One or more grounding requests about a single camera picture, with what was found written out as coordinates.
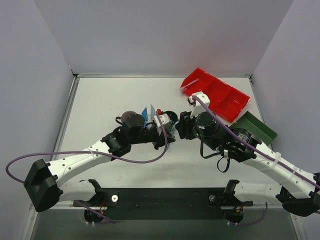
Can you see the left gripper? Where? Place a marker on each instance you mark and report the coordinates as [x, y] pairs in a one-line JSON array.
[[161, 139]]

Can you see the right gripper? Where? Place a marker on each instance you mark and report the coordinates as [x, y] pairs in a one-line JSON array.
[[186, 128]]

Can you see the dark green mug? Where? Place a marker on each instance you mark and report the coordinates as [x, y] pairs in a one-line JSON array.
[[172, 116]]

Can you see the white orange-capped toothpaste tube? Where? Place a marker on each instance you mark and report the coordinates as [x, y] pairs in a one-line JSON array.
[[152, 111]]

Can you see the blue toothpaste tube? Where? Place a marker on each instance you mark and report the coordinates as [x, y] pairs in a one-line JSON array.
[[144, 114]]

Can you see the toothbrush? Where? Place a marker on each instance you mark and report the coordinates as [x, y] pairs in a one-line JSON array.
[[172, 134]]

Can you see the purple cup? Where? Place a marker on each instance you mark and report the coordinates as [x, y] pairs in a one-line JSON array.
[[124, 116]]

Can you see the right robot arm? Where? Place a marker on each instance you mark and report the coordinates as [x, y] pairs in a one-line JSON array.
[[296, 190]]

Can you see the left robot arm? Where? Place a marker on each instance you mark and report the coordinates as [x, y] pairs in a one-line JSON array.
[[48, 183]]

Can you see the red divided bin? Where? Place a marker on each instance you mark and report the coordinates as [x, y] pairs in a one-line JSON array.
[[225, 100]]

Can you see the green bin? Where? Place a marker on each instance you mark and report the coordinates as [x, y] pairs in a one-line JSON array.
[[256, 127]]

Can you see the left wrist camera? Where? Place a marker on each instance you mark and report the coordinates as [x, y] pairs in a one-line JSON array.
[[162, 119]]

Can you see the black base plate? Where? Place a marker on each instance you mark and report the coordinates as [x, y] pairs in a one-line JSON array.
[[121, 204]]

